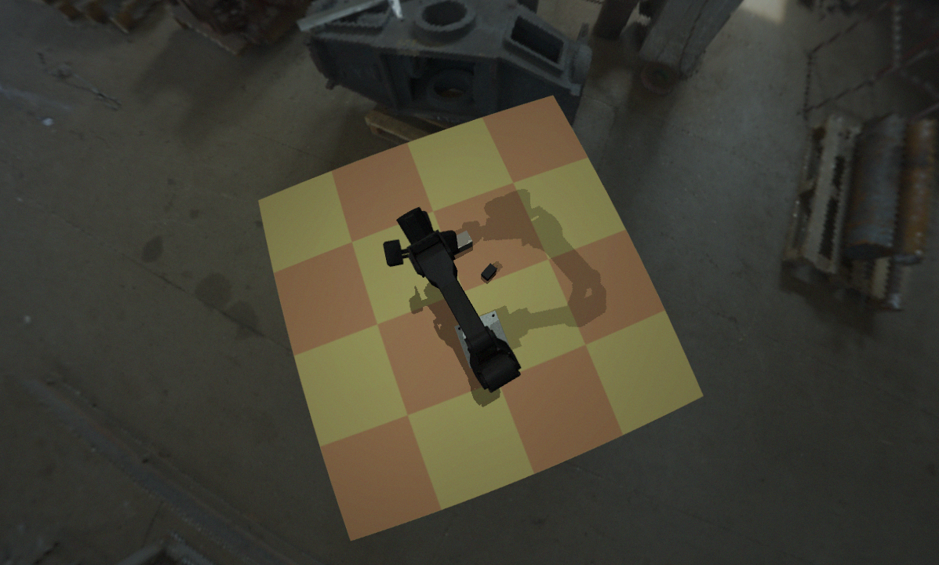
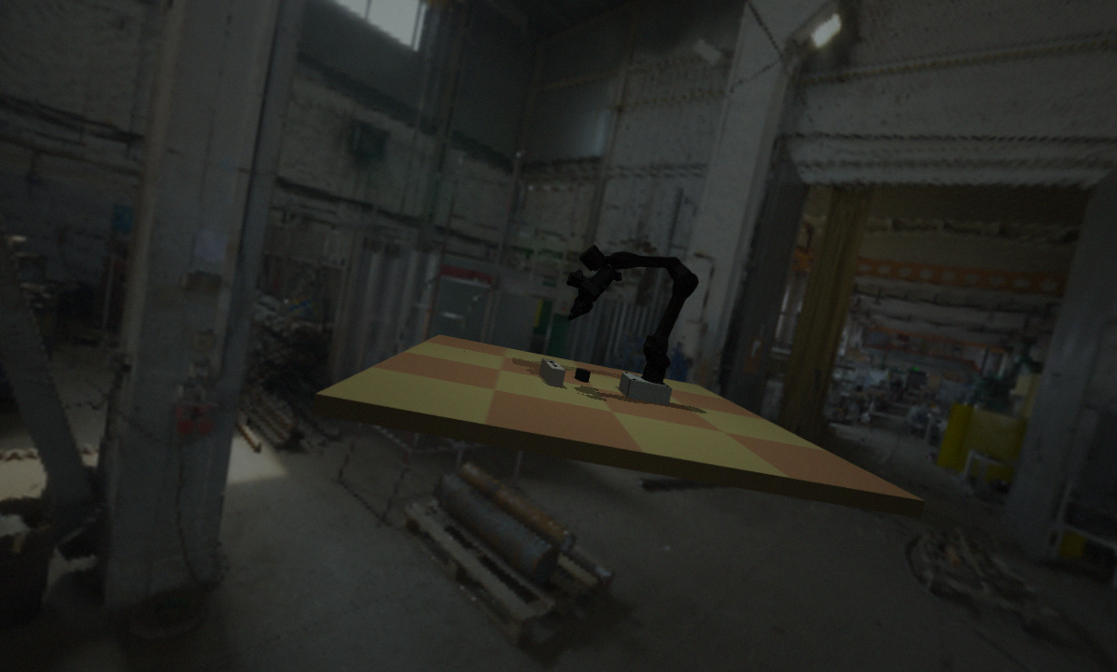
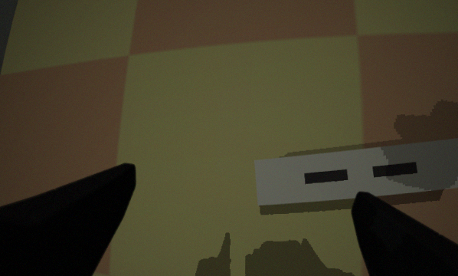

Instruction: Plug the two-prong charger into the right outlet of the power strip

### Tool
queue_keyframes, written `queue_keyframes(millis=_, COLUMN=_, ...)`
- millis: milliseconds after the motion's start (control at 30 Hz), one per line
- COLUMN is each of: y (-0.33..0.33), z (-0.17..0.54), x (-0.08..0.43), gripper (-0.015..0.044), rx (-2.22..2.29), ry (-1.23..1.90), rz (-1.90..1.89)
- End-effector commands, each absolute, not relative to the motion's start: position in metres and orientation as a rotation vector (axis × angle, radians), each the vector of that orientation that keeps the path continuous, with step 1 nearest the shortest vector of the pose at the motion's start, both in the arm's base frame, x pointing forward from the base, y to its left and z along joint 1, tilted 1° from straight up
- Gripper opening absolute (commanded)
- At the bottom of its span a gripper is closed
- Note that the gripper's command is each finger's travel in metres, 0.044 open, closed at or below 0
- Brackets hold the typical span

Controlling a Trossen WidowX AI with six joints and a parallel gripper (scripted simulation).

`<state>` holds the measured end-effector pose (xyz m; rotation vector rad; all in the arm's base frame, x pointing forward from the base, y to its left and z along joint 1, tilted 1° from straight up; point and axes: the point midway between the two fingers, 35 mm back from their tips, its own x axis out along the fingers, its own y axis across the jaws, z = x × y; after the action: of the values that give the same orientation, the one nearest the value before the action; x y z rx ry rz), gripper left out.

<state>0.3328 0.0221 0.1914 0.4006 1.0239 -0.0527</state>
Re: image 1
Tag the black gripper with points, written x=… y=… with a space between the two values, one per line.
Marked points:
x=395 y=255

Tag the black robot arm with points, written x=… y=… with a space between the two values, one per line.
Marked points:
x=492 y=360

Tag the black two-prong plug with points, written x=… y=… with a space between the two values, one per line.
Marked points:
x=488 y=272

